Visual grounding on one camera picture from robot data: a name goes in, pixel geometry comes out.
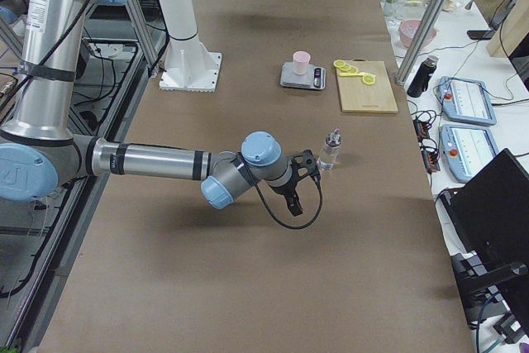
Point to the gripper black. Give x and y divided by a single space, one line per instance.
284 193

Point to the pink plastic cup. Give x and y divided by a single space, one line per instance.
301 60

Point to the digital kitchen scale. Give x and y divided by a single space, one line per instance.
313 79

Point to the wooden cutting board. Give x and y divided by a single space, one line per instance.
357 97

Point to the yellow plastic knife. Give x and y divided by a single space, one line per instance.
348 74

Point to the lemon slice right top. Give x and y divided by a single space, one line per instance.
368 79

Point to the black thermos bottle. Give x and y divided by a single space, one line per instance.
420 81

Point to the teach pendant near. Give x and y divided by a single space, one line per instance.
467 149

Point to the teach pendant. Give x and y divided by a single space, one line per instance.
465 100
467 149

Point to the black monitor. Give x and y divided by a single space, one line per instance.
490 215

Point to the teach pendant far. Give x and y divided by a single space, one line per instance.
465 100

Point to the pink bowl with ice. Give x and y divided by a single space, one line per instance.
408 29

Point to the white camera pole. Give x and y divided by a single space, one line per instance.
188 65

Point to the aluminium frame post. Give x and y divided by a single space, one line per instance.
427 22

